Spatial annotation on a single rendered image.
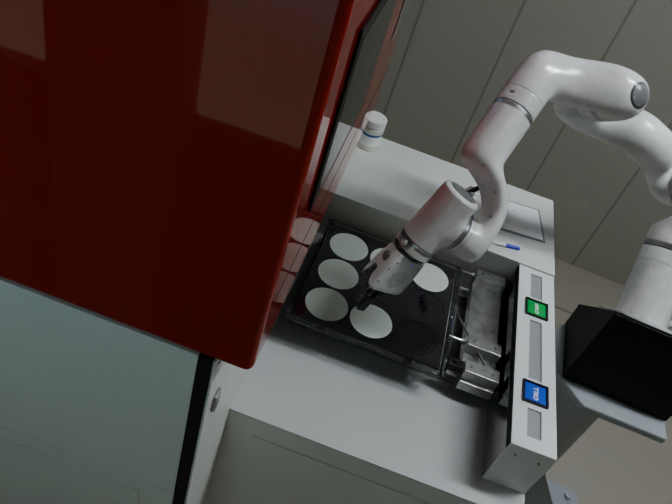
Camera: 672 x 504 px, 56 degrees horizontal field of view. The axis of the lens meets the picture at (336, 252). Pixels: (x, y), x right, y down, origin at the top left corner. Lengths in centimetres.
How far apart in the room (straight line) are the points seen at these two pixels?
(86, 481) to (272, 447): 36
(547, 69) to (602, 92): 12
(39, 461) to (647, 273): 136
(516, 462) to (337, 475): 36
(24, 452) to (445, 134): 243
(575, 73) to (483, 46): 164
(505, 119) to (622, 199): 209
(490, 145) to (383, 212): 45
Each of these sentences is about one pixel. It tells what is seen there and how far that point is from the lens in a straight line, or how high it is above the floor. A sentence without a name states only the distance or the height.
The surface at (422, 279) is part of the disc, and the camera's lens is 160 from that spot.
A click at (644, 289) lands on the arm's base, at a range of 165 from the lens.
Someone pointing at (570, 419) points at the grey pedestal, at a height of 67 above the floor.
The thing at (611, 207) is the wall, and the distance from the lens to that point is 337.
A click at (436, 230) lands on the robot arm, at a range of 124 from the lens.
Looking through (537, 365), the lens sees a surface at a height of 96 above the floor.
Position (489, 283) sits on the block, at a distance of 168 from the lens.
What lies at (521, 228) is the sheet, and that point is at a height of 97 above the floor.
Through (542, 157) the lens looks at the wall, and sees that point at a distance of 322.
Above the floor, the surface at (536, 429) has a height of 96.
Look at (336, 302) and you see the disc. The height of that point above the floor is 90.
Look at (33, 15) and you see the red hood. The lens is 70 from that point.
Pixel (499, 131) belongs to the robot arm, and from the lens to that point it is 130.
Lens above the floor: 193
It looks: 41 degrees down
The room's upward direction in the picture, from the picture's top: 19 degrees clockwise
